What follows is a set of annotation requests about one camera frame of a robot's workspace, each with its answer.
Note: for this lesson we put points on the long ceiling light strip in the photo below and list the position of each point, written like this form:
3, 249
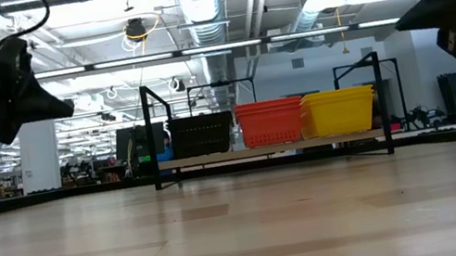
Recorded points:
241, 43

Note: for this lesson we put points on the red slotted plastic basket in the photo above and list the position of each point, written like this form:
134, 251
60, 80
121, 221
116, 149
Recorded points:
267, 106
267, 102
271, 129

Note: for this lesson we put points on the background black robot arm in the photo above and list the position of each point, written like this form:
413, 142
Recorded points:
426, 116

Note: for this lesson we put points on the person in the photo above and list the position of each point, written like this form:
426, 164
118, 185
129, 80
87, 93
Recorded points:
164, 151

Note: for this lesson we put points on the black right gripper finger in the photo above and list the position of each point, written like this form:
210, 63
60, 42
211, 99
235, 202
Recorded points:
425, 4
418, 21

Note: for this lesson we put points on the silver ribbed ceiling duct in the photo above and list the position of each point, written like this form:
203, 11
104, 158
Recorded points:
201, 1

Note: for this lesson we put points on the white building pillar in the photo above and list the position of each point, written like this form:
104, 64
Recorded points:
40, 156

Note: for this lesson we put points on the black aluminium table frame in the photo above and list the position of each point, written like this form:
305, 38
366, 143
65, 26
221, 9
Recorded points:
33, 200

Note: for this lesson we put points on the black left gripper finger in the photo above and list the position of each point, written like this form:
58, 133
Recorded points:
46, 96
55, 111

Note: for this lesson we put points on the black-framed wooden shelf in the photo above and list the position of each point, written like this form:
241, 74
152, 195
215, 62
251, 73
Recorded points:
269, 149

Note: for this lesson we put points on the black computer monitor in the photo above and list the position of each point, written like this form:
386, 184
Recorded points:
130, 147

